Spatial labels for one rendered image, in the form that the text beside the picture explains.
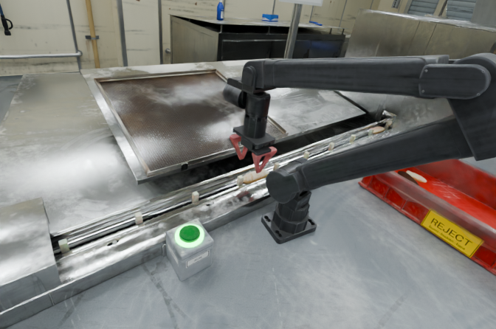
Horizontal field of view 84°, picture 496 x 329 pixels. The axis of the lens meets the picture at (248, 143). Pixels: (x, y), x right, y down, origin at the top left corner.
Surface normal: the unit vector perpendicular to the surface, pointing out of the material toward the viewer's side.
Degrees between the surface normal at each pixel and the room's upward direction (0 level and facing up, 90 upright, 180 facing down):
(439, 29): 90
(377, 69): 87
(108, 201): 0
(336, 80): 93
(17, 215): 0
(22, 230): 0
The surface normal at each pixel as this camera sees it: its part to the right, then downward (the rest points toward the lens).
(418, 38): -0.79, 0.22
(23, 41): 0.61, 0.46
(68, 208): 0.12, -0.86
